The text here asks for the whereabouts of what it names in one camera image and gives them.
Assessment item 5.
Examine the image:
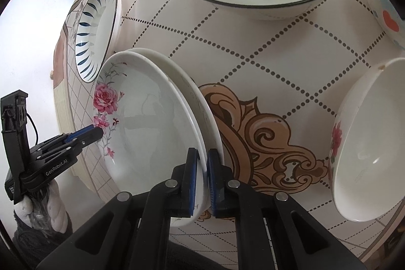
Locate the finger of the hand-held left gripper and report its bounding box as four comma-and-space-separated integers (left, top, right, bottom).
65, 129, 105, 153
38, 125, 96, 153

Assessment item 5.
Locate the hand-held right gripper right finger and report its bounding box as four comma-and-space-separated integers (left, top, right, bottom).
207, 149, 369, 270

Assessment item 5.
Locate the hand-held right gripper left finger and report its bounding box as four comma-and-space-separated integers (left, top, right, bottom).
35, 147, 199, 270

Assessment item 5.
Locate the rose print white plate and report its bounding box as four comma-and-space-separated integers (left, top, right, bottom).
93, 52, 207, 228

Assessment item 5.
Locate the plain white plate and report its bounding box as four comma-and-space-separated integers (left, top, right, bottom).
126, 48, 225, 214

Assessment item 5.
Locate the rose print white bowl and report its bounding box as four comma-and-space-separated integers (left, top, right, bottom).
329, 57, 405, 222

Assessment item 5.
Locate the blue red print white bowl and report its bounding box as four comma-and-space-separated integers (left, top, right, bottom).
361, 0, 405, 51

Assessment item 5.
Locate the person's left forearm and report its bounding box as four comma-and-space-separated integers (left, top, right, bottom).
11, 210, 76, 261

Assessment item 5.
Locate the person's left hand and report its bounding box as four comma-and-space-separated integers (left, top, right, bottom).
14, 178, 69, 233

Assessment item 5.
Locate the blue striped white plate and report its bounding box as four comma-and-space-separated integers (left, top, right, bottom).
75, 0, 123, 82

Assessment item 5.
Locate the patterned tablecloth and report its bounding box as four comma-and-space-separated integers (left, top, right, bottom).
52, 0, 405, 262

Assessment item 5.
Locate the black cable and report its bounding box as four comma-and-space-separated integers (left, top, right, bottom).
25, 113, 40, 148

